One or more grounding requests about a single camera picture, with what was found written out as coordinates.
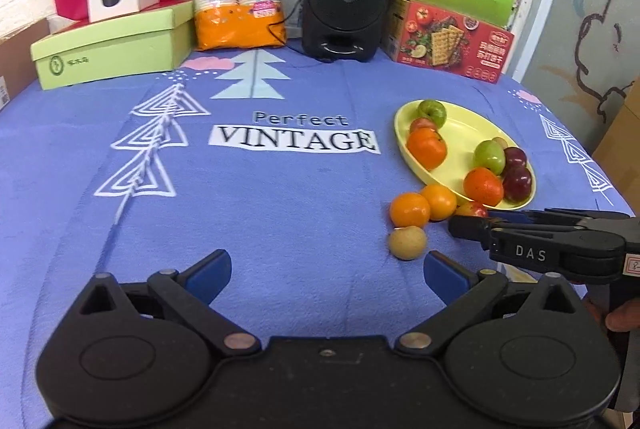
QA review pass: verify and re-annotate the red cracker box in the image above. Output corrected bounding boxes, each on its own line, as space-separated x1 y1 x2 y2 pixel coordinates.
382 0 514 84

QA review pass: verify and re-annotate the tan longan fruit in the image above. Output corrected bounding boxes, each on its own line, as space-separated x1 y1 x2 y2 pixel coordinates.
494 137 509 150
387 225 427 261

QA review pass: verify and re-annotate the red-green small apple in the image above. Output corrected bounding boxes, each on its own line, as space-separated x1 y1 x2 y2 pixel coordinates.
454 202 488 218

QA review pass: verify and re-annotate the person right hand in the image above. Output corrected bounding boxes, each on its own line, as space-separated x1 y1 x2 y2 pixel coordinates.
582 297 640 333

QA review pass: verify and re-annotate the yellow plastic plate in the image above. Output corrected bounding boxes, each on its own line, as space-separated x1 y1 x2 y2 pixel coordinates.
393 100 518 205

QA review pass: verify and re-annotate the green apple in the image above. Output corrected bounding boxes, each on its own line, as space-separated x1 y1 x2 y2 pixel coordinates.
473 140 506 176

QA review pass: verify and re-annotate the dark red plum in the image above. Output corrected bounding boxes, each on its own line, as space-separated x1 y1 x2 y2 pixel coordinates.
503 146 527 172
502 167 533 203

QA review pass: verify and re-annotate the small red apple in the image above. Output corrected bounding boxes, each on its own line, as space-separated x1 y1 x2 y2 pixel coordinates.
409 117 438 134

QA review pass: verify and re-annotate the black speaker cable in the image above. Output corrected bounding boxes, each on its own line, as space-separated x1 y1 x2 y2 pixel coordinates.
267 0 336 63

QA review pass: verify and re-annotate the green shoe box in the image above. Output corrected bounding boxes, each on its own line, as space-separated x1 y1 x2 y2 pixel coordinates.
30 0 195 90

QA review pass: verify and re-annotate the small yellow-orange tangerine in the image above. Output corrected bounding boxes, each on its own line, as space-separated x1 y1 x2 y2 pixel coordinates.
420 183 458 222

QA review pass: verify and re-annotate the large orange with stem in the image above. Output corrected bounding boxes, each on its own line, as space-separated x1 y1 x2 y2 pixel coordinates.
406 128 448 170

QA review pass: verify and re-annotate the brown cardboard box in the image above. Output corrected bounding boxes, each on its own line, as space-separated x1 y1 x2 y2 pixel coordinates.
0 19 50 110

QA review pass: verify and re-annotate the small orange tangerine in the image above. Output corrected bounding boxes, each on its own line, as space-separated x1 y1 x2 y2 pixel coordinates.
388 193 431 229

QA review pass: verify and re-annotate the large orange mandarin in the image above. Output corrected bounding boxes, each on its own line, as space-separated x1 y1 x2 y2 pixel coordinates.
463 167 504 207

